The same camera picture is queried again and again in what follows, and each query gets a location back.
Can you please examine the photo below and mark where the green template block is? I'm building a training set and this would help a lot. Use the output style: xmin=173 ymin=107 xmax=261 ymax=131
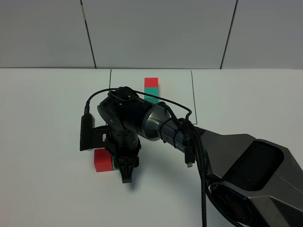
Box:
xmin=144 ymin=87 xmax=159 ymax=104

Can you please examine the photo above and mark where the black outlined template sheet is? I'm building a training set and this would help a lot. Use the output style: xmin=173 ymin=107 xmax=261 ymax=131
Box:
xmin=110 ymin=69 xmax=197 ymax=124

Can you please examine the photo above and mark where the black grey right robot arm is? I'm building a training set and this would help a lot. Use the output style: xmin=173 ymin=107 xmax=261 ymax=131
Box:
xmin=98 ymin=87 xmax=303 ymax=227

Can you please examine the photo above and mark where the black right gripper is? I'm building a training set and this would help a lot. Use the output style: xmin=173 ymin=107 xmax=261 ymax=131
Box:
xmin=105 ymin=125 xmax=141 ymax=183

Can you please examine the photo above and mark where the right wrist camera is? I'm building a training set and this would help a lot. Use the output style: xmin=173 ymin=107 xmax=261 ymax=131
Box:
xmin=80 ymin=113 xmax=108 ymax=151

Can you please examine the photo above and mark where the black right camera cable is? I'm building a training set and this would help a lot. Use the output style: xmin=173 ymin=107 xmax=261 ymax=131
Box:
xmin=84 ymin=87 xmax=208 ymax=227

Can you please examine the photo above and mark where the red template block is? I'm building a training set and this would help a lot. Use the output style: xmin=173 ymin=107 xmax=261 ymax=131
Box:
xmin=144 ymin=78 xmax=159 ymax=87

